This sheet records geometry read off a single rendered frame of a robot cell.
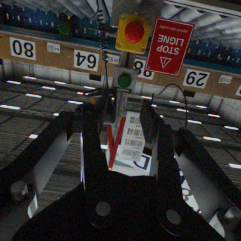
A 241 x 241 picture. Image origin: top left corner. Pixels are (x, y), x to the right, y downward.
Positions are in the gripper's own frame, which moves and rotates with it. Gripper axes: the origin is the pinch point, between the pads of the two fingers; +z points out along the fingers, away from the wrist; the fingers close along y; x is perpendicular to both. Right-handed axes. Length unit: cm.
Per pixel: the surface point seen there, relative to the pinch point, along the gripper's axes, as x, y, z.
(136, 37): 10.1, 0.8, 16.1
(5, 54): -7, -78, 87
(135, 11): 16.4, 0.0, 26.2
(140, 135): -17.8, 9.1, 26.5
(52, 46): 3, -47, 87
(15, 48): -2, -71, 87
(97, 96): -5.0, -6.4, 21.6
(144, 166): -38, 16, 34
